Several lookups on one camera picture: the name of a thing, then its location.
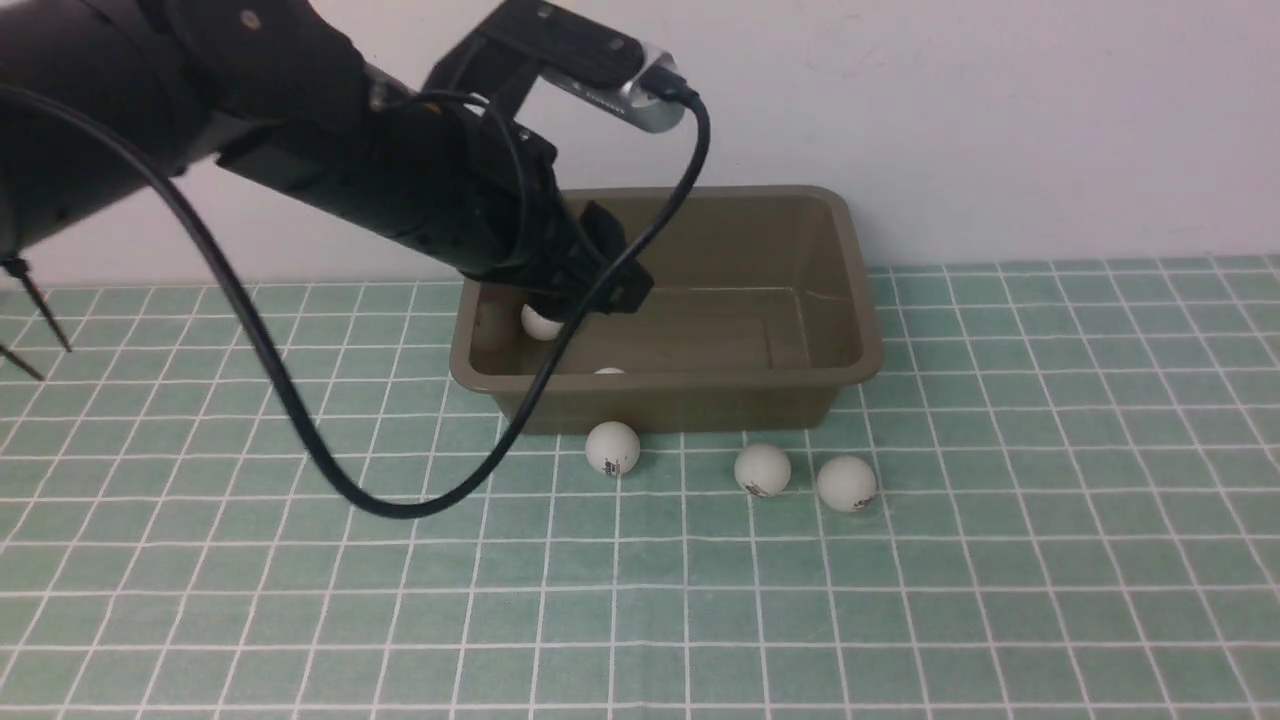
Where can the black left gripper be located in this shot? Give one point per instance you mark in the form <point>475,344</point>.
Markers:
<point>480,190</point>

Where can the green checkered tablecloth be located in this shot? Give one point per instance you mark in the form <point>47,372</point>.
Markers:
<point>1076,517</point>

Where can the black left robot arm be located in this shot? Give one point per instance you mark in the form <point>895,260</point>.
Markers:
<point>283,99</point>

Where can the brown plastic storage bin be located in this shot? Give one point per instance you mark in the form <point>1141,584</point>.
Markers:
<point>760,316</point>

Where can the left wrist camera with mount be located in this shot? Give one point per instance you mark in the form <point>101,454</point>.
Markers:
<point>521,42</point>

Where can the white ping-pong ball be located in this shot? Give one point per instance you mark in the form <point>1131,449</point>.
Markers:
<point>762,470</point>
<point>612,448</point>
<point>539,327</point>
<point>846,484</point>

